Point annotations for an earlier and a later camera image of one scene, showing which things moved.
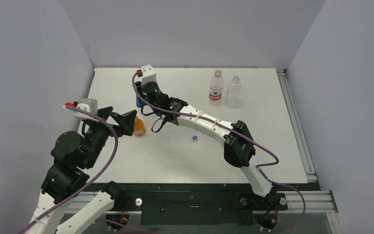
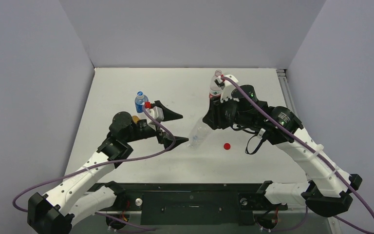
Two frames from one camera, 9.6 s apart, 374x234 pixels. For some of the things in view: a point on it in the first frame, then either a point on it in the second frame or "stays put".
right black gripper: x=139 y=93 to x=215 y=113
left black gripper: x=126 y=120 to x=161 y=138
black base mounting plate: x=201 y=204 stays put
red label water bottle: x=216 y=87 stays put
